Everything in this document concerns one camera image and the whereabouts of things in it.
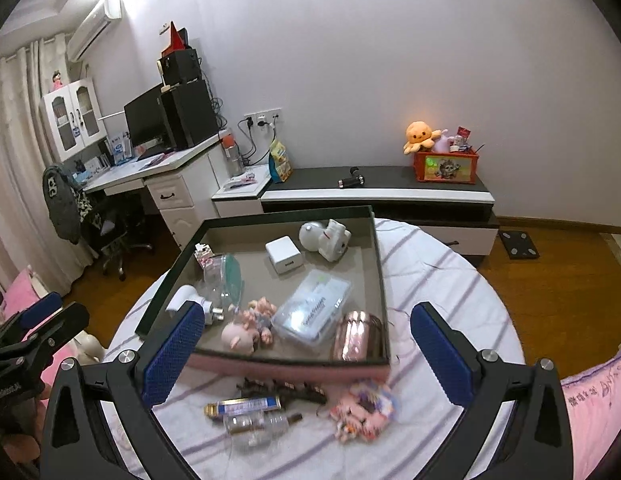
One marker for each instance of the blue white box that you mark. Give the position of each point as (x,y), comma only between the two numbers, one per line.
(120,149)

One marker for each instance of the pink box with black rim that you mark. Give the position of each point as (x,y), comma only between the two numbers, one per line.
(260,240)

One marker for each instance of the blue yellow snack bag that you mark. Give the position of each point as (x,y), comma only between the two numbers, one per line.
(280,162)

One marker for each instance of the white glass-door hutch cabinet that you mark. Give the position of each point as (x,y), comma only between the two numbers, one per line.
(75,120)

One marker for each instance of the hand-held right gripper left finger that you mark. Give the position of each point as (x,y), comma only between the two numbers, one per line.
(170,355)

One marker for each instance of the white side cabinet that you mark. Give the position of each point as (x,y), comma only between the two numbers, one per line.
(240,200)

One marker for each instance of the black hair clip strip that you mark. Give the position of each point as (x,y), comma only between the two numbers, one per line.
(280,390)

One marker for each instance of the black floor scale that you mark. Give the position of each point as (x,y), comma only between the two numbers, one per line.
(518,245)

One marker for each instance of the red card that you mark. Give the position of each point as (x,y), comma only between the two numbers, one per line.
(463,136)

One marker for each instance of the rose gold cylinder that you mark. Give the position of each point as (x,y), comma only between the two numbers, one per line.
(356,337)

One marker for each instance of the pink white block toy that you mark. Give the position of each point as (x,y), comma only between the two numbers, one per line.
(363,405)

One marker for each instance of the small pink doll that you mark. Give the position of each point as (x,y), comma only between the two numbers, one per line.
(57,81)

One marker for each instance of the black handheld tool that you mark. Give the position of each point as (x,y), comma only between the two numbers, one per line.
(351,179)

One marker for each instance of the purple plush toy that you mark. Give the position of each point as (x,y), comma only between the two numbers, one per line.
(444,142)

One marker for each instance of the white astronaut figure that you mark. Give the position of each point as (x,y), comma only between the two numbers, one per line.
(325,240)

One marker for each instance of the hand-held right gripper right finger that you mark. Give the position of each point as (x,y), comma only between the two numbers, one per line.
(440,355)

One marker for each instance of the white handheld device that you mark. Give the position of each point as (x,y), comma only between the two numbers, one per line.
(185,297)

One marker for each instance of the big-headed pink pig figure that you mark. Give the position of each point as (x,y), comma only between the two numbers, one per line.
(236,336)

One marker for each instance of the small pig figure blue outfit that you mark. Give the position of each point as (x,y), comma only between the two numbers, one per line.
(259,312)

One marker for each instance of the cream bed post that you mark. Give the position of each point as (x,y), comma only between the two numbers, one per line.
(88,347)

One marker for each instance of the red paper bag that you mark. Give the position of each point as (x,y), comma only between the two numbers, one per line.
(174,40)

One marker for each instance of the black computer monitor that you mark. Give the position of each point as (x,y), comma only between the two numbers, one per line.
(143,117)

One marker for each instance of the clear small bottle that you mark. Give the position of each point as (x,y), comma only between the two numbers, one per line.
(258,425)

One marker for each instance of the black computer tower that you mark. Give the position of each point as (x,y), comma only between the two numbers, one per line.
(190,115)

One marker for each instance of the clear plastic container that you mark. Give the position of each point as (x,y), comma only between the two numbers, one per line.
(223,277)

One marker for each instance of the small patterned candy packet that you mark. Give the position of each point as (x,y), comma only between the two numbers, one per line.
(203,254)

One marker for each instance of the gold blue tube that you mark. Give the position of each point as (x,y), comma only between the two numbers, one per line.
(245,405)

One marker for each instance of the black-topped low tv stand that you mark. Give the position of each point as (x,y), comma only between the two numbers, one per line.
(390,195)

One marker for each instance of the black office chair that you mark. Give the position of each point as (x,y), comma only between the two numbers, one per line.
(115,230)

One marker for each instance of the white wall power outlet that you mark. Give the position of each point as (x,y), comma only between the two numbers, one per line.
(263,117)

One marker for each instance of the white cube charger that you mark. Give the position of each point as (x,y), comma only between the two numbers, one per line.
(284,257)

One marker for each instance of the dark grey jacket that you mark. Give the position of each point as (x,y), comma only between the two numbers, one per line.
(65,205)

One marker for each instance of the cream pleated curtain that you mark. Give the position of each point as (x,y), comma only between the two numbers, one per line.
(15,160)

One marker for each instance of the orange-capped water bottle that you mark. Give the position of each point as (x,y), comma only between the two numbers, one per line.
(231,157)

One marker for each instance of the white desk with drawers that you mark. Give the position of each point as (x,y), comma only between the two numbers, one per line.
(183,195)

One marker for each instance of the orange octopus plush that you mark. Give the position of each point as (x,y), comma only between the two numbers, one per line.
(421,137)

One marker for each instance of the clear plastic case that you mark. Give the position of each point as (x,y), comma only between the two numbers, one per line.
(313,307)

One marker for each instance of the red cartoon storage box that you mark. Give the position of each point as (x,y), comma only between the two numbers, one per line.
(445,169)

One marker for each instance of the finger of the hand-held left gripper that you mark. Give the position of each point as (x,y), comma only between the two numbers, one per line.
(65,325)
(38,310)

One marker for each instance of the pink printed quilt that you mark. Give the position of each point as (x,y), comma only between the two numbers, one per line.
(595,400)

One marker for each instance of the black speaker box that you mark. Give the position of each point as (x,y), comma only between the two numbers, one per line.
(180,67)

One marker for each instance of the white wall air conditioner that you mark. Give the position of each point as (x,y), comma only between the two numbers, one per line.
(93,27)

